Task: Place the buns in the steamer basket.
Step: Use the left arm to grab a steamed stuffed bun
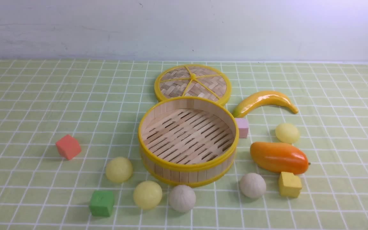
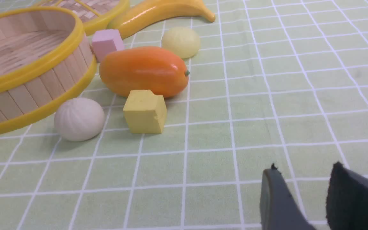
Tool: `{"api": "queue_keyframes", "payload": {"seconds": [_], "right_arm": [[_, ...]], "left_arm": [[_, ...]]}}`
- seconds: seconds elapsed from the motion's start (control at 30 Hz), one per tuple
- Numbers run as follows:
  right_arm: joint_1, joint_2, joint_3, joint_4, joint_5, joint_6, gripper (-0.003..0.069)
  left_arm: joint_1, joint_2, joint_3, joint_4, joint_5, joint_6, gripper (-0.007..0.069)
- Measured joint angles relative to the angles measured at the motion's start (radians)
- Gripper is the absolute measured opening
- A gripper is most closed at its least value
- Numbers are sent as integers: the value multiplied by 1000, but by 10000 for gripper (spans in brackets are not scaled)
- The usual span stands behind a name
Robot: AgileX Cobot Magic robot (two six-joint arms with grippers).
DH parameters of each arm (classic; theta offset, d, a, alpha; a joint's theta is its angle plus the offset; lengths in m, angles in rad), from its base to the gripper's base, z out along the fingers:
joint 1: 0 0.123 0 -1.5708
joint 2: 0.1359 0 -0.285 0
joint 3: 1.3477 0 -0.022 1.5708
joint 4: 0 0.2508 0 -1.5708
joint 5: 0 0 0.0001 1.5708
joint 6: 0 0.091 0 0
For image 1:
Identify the orange plastic mango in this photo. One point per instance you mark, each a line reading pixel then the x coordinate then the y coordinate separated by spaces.
pixel 279 157

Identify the red cube block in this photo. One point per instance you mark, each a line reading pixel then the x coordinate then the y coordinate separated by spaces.
pixel 68 147

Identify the yellow cube block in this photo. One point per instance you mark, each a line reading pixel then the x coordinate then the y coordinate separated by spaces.
pixel 289 185

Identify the pink cube block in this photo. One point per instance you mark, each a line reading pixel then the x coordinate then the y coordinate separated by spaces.
pixel 243 127

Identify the green checked tablecloth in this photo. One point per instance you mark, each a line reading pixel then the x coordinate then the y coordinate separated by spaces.
pixel 100 103

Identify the yellow bun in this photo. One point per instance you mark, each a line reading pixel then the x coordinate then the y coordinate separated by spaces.
pixel 287 133
pixel 119 170
pixel 147 195

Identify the yellow plastic banana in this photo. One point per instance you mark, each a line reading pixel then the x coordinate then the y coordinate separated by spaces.
pixel 263 98

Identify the white bun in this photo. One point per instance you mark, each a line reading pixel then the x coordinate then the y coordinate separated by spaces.
pixel 182 198
pixel 253 185

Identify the bamboo steamer basket yellow rim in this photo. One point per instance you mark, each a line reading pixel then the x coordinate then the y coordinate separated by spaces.
pixel 188 141

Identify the woven bamboo steamer lid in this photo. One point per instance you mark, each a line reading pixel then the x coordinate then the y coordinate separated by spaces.
pixel 193 80

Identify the green cube block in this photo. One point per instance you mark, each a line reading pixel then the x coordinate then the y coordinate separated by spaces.
pixel 101 203

